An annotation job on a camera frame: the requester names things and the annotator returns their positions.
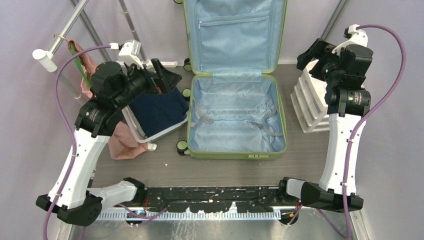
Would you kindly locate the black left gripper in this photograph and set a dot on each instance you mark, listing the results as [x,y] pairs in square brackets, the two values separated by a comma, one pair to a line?
[164,81]

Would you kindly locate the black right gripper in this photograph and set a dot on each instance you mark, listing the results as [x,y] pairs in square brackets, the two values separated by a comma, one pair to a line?
[320,49]

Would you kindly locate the navy blue garment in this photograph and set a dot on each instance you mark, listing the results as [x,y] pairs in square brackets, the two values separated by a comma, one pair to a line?
[152,110]

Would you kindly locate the white plastic drawer organizer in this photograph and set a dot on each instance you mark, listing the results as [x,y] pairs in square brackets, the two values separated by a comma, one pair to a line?
[309,103]

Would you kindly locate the white perforated plastic basket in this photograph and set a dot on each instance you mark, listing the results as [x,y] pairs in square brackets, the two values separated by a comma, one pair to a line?
[148,136]

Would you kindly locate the green ribbed hard-shell suitcase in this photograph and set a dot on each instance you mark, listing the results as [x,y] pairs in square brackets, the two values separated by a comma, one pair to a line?
[235,105]

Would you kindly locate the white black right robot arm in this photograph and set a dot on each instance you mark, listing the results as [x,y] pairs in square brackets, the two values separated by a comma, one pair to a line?
[344,72]

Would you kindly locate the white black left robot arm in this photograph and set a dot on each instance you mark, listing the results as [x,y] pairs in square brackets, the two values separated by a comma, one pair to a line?
[114,87]

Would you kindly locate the pink cloth garment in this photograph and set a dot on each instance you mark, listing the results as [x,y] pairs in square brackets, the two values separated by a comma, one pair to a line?
[122,145]

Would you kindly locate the green clothes hanger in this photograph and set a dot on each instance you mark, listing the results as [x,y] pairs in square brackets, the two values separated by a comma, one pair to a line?
[78,63]

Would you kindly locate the white and silver clothes rack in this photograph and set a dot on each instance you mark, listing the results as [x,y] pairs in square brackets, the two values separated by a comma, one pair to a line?
[45,57]

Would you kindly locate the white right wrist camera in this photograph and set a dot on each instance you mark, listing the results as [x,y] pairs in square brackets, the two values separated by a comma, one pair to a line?
[354,36]

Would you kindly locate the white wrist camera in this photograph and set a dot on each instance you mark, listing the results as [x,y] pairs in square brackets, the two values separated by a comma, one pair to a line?
[128,53]
[354,36]

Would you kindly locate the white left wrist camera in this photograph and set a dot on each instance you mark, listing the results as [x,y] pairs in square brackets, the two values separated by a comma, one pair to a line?
[128,53]

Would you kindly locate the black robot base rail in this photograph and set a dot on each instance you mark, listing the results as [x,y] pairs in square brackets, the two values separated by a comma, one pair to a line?
[219,203]

